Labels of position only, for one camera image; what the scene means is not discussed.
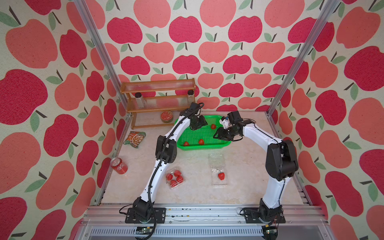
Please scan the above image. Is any clear clamshell container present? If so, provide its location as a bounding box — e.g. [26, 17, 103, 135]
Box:
[209, 153, 228, 188]
[166, 167, 186, 189]

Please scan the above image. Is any red soda can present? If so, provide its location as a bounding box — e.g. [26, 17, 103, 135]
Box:
[110, 157, 128, 175]

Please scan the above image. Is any soup mix packet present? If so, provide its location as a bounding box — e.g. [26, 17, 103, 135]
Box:
[123, 131, 146, 149]

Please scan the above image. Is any spice jar on shelf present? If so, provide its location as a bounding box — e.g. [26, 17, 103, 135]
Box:
[187, 90, 195, 106]

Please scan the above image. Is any left spice jar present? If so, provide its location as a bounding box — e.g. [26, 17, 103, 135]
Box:
[135, 93, 145, 109]

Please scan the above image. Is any aluminium corner post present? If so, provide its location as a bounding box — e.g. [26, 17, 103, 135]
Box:
[73, 0, 133, 116]
[266, 0, 343, 116]

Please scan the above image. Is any wooden shelf rack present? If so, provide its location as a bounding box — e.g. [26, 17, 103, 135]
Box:
[120, 79, 196, 129]

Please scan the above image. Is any green plastic basket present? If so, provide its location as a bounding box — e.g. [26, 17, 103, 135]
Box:
[177, 115, 231, 151]

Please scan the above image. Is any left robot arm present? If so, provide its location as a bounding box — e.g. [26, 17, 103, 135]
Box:
[132, 103, 207, 223]

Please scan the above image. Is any red gold round tin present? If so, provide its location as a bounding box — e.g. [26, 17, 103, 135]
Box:
[161, 110, 174, 123]

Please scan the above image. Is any left aluminium corner post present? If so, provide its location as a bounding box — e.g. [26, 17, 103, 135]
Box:
[73, 0, 133, 116]

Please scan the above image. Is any right aluminium corner post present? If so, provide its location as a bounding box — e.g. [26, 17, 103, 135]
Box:
[266, 0, 343, 116]

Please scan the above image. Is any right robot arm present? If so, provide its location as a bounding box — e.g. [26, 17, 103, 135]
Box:
[214, 117, 299, 224]

